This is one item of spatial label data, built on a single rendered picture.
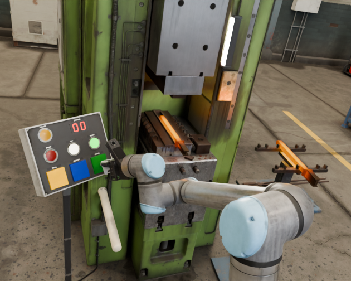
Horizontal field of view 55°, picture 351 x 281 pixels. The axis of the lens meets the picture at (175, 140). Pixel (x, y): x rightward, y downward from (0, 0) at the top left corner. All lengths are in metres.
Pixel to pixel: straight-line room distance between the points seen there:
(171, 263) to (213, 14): 1.53
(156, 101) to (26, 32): 5.11
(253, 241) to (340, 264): 2.30
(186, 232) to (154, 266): 0.32
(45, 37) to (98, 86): 5.35
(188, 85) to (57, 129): 0.64
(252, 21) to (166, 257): 1.51
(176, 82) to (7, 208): 1.80
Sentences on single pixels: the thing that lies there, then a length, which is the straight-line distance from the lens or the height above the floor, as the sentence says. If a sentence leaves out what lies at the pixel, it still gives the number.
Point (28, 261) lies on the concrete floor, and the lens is 2.50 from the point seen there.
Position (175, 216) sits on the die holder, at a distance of 2.00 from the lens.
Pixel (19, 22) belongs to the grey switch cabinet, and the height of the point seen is 0.44.
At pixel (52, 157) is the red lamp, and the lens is 1.43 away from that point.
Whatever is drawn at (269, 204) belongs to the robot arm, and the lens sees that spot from 0.74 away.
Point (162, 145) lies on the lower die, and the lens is 1.76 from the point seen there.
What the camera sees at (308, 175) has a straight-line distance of 1.78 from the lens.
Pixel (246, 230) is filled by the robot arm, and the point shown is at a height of 1.39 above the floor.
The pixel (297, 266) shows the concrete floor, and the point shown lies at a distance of 2.78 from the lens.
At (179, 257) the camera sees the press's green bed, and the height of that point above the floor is 0.15.
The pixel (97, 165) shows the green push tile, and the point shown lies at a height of 1.01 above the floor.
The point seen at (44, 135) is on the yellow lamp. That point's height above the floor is 1.17.
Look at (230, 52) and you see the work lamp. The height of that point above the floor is 1.46.
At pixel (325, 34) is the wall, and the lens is 9.31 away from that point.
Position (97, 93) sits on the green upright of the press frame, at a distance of 1.69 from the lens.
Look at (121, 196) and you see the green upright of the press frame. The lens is 2.05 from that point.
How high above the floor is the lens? 1.85
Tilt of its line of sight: 28 degrees down
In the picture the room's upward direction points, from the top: 9 degrees clockwise
